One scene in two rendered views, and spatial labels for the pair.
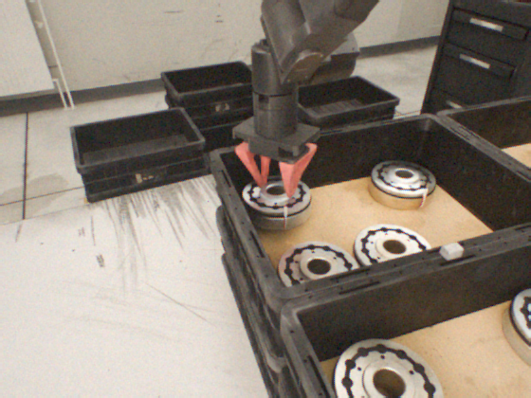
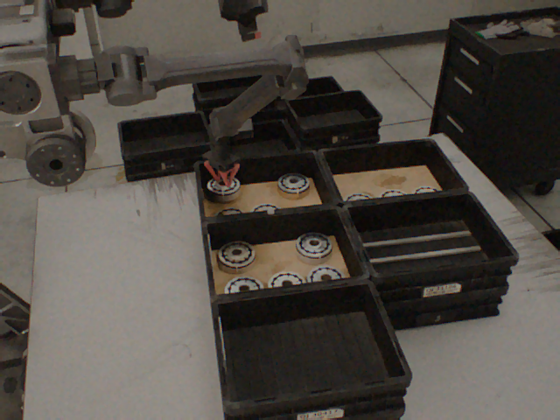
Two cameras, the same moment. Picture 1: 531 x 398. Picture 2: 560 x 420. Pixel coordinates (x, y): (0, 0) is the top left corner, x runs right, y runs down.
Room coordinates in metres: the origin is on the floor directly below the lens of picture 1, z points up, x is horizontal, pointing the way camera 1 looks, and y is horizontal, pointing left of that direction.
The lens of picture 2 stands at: (-0.98, -0.41, 1.98)
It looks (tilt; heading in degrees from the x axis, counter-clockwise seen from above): 38 degrees down; 9
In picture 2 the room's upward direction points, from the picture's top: straight up
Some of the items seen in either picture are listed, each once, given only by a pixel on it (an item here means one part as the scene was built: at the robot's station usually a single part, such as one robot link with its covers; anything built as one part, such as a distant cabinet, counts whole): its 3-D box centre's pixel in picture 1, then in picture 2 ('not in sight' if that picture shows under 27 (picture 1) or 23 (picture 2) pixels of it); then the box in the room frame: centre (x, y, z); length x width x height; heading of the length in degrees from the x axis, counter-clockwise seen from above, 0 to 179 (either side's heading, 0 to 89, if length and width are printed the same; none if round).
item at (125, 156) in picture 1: (148, 188); (170, 173); (1.21, 0.44, 0.37); 0.40 x 0.30 x 0.45; 114
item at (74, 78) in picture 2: not in sight; (75, 77); (0.03, 0.15, 1.45); 0.09 x 0.08 x 0.12; 24
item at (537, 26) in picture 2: not in sight; (545, 25); (1.98, -1.26, 0.88); 0.29 x 0.22 x 0.03; 114
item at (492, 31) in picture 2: not in sight; (499, 29); (1.91, -1.03, 0.88); 0.25 x 0.19 x 0.03; 114
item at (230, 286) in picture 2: not in sight; (244, 290); (0.06, -0.16, 0.86); 0.10 x 0.10 x 0.01
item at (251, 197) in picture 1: (276, 194); (223, 185); (0.48, -0.01, 0.88); 0.10 x 0.10 x 0.01
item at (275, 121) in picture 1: (275, 116); (220, 150); (0.48, -0.01, 1.00); 0.10 x 0.07 x 0.07; 56
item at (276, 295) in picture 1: (375, 186); (262, 185); (0.44, -0.15, 0.92); 0.40 x 0.30 x 0.02; 109
